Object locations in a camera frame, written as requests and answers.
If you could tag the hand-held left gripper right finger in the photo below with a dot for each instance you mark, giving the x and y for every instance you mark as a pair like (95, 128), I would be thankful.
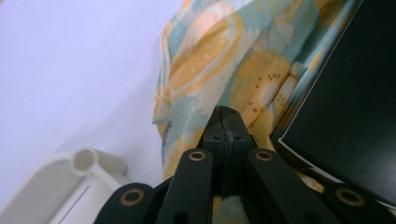
(236, 130)

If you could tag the white table mat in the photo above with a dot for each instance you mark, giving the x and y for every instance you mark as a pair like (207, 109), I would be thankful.
(77, 77)

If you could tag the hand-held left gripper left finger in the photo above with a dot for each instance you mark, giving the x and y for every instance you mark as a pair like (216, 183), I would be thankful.
(218, 137)

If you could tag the orange-print green cloth bag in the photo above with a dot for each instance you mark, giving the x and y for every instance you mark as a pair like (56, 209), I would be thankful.
(218, 62)

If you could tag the black box with white edge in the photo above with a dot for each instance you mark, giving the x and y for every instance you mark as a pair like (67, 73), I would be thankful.
(351, 109)

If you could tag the white plastic tray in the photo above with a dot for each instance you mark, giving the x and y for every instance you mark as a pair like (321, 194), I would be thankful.
(62, 193)

